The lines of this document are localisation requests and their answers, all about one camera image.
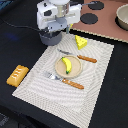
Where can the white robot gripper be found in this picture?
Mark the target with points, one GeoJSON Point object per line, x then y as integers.
{"type": "Point", "coordinates": [56, 15]}

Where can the grey pot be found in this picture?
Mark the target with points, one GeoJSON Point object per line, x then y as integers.
{"type": "Point", "coordinates": [50, 41]}

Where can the yellow cheese wedge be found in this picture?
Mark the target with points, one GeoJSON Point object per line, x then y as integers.
{"type": "Point", "coordinates": [80, 41]}

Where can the yellow toy banana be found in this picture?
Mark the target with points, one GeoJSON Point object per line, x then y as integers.
{"type": "Point", "coordinates": [68, 64]}

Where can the yellow toy bread loaf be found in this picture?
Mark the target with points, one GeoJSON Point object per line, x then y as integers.
{"type": "Point", "coordinates": [17, 75]}

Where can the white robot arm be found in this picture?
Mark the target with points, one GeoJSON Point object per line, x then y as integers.
{"type": "Point", "coordinates": [56, 15]}

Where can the black burner disc centre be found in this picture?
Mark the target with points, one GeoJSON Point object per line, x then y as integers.
{"type": "Point", "coordinates": [89, 18]}

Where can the black burner disc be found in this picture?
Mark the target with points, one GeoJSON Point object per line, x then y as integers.
{"type": "Point", "coordinates": [98, 6]}
{"type": "Point", "coordinates": [89, 18]}

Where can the beige round plate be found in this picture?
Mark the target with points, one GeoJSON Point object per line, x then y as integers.
{"type": "Point", "coordinates": [76, 69]}

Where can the black burner disc back right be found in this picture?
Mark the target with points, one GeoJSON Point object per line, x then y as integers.
{"type": "Point", "coordinates": [98, 6]}

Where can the beige bowl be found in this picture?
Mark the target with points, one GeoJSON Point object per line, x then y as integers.
{"type": "Point", "coordinates": [122, 15]}

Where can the knife with wooden handle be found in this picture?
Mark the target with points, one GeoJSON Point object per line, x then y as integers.
{"type": "Point", "coordinates": [79, 56]}

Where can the fork with wooden handle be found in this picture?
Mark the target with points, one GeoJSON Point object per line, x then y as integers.
{"type": "Point", "coordinates": [54, 77]}

